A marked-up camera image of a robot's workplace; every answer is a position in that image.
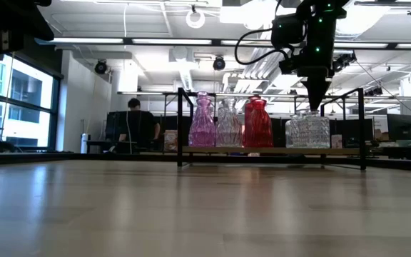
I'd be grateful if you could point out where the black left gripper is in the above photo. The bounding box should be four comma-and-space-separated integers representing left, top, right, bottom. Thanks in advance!
0, 0, 55, 56

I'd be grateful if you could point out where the black metal table frame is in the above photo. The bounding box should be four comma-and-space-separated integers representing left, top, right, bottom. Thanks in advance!
0, 151, 411, 173

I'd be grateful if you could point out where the black desk partition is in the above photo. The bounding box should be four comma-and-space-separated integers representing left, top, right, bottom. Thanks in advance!
105, 110, 192, 154

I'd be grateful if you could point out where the red squat glass vase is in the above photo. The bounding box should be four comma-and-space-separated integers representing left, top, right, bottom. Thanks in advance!
243, 99, 275, 148

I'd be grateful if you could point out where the white round ceiling fixture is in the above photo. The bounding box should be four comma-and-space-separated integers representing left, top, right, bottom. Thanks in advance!
186, 9, 206, 29

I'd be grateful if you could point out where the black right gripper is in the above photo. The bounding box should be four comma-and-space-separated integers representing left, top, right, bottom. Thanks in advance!
296, 34, 336, 111

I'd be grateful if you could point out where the large window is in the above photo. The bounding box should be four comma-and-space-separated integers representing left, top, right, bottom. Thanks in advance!
0, 53, 62, 153

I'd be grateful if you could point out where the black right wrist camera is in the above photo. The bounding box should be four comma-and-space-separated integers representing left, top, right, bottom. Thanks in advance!
278, 59, 301, 76

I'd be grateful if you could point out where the black ceiling spotlight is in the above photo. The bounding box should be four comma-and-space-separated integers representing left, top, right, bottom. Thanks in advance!
94, 59, 109, 76
212, 55, 227, 71
333, 52, 358, 74

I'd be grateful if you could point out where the clear wide diamond-cut vase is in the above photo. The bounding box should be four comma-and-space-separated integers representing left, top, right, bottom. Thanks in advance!
285, 109, 331, 149

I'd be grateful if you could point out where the black computer monitor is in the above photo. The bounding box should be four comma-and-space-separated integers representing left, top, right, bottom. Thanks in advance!
343, 118, 374, 148
386, 114, 411, 141

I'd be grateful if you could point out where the clear small faceted vase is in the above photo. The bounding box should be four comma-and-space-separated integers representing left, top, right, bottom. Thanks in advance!
215, 100, 244, 148

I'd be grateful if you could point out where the pink fluted bulb vase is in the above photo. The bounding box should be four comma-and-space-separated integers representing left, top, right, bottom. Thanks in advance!
188, 96, 216, 148

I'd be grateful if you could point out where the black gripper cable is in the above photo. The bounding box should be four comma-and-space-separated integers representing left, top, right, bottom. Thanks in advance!
233, 27, 292, 66

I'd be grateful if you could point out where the black-framed wooden shelf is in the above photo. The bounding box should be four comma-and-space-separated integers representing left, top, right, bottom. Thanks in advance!
176, 87, 367, 171

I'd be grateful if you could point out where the person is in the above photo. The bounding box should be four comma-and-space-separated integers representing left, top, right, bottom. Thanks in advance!
118, 98, 161, 153

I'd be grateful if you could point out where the black overhead light bar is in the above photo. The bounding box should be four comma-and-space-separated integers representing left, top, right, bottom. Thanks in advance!
34, 34, 411, 51

